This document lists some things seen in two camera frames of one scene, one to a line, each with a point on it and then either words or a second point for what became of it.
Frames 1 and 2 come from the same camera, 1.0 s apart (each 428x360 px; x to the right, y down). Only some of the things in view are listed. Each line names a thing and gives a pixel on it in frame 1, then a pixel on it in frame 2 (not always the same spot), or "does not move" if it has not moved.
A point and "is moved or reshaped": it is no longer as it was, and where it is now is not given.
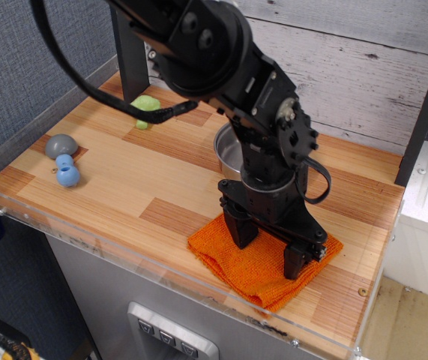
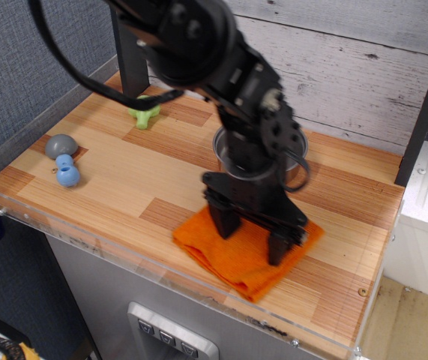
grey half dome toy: [61, 144] does not move
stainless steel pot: [229, 151] does not move
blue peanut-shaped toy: [68, 175] does not move
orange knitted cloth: [255, 274] is moved or reshaped
